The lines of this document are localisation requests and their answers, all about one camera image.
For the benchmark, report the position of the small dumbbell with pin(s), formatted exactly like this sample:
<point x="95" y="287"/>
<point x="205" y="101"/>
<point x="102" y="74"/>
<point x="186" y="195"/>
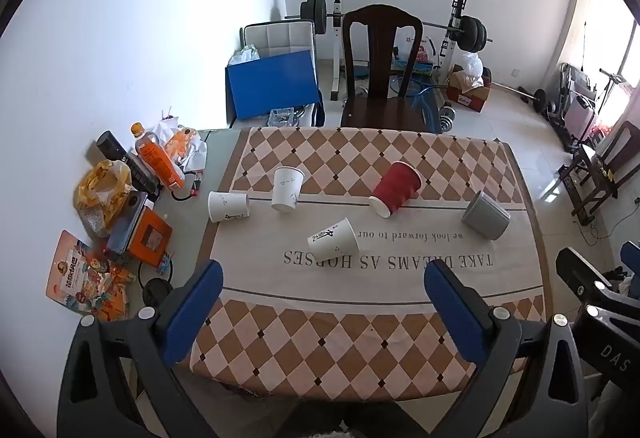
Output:
<point x="446" y="115"/>

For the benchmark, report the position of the yellow plastic bag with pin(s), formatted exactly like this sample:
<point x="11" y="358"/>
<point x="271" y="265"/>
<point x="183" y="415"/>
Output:
<point x="102" y="195"/>

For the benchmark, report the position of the white paper cup small marks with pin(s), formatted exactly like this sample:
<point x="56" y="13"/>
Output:
<point x="287" y="188"/>

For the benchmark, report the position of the blue board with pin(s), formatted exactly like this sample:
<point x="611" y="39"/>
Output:
<point x="272" y="85"/>

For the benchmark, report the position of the grey and blue box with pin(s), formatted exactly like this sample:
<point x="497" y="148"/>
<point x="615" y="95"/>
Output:
<point x="127" y="223"/>

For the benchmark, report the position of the red and brown cardboard box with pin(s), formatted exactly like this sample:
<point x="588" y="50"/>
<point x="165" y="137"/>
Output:
<point x="467" y="96"/>

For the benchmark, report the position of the crumpled clear plastic bag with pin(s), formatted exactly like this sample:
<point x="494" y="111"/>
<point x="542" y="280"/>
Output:
<point x="245" y="55"/>

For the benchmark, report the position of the clear plastic container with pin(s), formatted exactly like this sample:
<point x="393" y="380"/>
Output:
<point x="284" y="117"/>

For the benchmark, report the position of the white bag with red print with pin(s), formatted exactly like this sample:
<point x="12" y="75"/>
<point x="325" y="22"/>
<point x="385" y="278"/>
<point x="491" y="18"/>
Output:
<point x="417" y="45"/>

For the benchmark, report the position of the black round lid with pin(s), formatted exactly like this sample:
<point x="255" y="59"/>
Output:
<point x="156" y="293"/>

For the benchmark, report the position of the brown checkered tablecloth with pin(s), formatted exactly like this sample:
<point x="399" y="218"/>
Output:
<point x="350" y="318"/>

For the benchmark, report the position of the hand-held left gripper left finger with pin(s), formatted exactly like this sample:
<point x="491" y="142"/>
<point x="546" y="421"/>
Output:
<point x="192" y="313"/>

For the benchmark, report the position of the dark wooden side chair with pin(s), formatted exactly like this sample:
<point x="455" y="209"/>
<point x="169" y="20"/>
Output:
<point x="597" y="167"/>

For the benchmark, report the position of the blue badminton racket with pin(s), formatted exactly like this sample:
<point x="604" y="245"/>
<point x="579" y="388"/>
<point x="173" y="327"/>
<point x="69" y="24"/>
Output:
<point x="422" y="90"/>

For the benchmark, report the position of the orange drink bottle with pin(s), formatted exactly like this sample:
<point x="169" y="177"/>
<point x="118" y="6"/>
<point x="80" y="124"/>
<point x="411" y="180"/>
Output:
<point x="160" y="162"/>

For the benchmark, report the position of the white padded chair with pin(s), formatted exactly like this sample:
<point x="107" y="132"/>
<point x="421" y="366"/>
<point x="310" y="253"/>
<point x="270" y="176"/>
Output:
<point x="280" y="35"/>

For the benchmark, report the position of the short barbell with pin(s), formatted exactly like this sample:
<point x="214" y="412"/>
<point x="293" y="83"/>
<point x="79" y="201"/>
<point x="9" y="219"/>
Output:
<point x="540" y="98"/>

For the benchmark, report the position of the plain white paper cup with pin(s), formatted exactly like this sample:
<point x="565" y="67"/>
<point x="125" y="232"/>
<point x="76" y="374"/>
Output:
<point x="228" y="206"/>

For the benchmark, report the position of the crumpled white plastic bag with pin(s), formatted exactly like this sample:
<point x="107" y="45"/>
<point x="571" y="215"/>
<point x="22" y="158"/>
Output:
<point x="192" y="152"/>

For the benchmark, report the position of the black bottle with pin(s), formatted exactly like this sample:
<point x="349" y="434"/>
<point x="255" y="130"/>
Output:
<point x="127" y="162"/>

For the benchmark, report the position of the orange box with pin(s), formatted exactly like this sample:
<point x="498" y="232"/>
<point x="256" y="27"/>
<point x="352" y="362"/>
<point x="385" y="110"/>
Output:
<point x="150" y="238"/>

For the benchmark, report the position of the white barbell rack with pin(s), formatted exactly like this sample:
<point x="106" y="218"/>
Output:
<point x="338" y="42"/>

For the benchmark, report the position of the colourful snack packet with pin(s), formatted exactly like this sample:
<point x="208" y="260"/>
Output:
<point x="82" y="278"/>

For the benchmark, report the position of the white cup with black print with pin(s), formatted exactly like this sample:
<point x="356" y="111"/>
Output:
<point x="332" y="241"/>

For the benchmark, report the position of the pink suitcase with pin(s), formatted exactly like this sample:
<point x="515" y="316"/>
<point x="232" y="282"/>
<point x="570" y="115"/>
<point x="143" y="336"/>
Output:
<point x="582" y="115"/>

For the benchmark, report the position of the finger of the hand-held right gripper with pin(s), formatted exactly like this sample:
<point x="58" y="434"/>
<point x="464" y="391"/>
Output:
<point x="577" y="270"/>
<point x="632" y="258"/>

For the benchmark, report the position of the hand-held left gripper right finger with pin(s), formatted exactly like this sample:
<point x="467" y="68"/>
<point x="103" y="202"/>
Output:
<point x="455" y="313"/>

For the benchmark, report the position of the red ribbed paper cup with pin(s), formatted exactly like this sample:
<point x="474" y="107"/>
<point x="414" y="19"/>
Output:
<point x="396" y="188"/>

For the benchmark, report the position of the long barbell with black plates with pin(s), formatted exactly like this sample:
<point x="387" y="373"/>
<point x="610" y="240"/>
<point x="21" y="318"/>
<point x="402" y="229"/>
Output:
<point x="313" y="15"/>

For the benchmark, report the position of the grey cup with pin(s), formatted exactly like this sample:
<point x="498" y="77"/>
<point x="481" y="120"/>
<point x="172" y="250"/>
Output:
<point x="485" y="215"/>

